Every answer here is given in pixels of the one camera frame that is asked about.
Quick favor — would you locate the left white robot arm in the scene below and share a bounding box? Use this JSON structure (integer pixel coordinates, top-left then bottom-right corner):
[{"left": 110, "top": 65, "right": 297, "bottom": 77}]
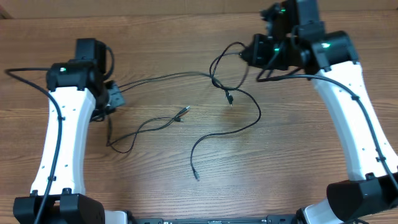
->
[{"left": 13, "top": 38, "right": 134, "bottom": 223}]

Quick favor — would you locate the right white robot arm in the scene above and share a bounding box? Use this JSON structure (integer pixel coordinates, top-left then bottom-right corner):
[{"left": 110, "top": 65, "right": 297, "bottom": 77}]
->
[{"left": 241, "top": 1, "right": 397, "bottom": 223}]

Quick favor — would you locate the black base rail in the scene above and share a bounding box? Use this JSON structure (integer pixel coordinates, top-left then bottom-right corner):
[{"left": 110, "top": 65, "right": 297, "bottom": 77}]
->
[{"left": 129, "top": 215, "right": 297, "bottom": 224}]

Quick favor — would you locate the black USB-A cable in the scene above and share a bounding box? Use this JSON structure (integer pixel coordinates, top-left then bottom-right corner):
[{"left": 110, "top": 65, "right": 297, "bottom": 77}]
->
[{"left": 105, "top": 70, "right": 218, "bottom": 154}]

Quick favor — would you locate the thin black USB-C cable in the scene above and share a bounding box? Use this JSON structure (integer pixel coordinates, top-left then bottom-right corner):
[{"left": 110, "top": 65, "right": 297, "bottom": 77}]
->
[{"left": 189, "top": 41, "right": 262, "bottom": 182}]

